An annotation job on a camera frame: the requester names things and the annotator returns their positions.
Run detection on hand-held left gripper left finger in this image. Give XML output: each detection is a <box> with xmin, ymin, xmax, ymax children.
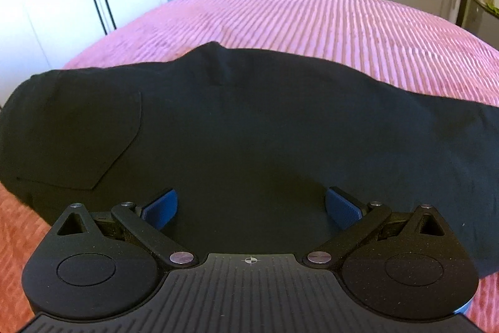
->
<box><xmin>52</xmin><ymin>188</ymin><xmax>199</xmax><ymax>268</ymax></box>

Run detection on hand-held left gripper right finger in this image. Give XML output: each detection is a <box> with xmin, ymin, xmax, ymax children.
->
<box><xmin>306</xmin><ymin>186</ymin><xmax>452</xmax><ymax>268</ymax></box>

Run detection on black pants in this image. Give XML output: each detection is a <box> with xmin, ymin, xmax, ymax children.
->
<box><xmin>0</xmin><ymin>41</ymin><xmax>499</xmax><ymax>279</ymax></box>

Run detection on pink ribbed blanket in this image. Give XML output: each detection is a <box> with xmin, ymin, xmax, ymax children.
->
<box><xmin>0</xmin><ymin>0</ymin><xmax>499</xmax><ymax>333</ymax></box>

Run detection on dark desk with items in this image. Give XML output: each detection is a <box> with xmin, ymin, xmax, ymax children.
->
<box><xmin>470</xmin><ymin>0</ymin><xmax>499</xmax><ymax>45</ymax></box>

